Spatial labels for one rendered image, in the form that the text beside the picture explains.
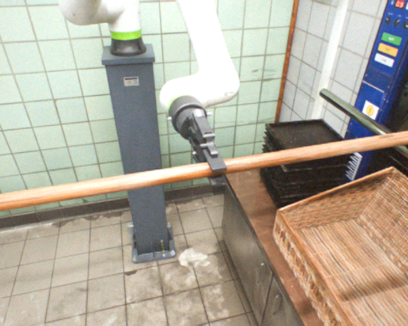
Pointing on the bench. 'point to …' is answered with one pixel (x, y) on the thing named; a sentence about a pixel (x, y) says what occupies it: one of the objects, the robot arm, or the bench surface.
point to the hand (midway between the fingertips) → (214, 167)
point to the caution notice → (370, 110)
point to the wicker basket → (343, 316)
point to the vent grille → (353, 166)
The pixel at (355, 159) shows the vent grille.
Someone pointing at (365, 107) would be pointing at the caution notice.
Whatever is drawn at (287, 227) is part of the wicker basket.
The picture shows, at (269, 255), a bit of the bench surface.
